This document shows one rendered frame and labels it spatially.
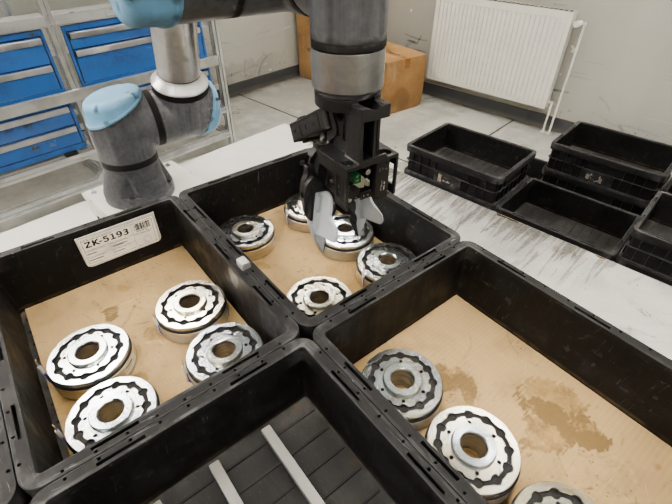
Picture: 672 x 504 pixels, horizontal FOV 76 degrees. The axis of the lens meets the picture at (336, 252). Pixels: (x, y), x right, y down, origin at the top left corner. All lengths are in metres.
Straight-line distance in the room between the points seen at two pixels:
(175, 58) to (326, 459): 0.75
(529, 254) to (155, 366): 0.81
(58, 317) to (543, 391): 0.71
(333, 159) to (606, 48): 3.09
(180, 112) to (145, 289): 0.40
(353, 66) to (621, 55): 3.09
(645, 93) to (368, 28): 3.11
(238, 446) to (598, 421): 0.44
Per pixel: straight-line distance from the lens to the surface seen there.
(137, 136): 0.99
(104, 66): 2.62
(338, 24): 0.43
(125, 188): 1.03
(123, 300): 0.77
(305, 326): 0.53
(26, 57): 2.51
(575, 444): 0.63
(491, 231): 1.12
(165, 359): 0.67
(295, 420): 0.57
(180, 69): 0.96
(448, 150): 1.96
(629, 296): 1.07
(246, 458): 0.56
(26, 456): 0.53
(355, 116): 0.45
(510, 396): 0.63
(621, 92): 3.50
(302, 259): 0.77
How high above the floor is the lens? 1.33
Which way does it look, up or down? 40 degrees down
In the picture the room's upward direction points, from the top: straight up
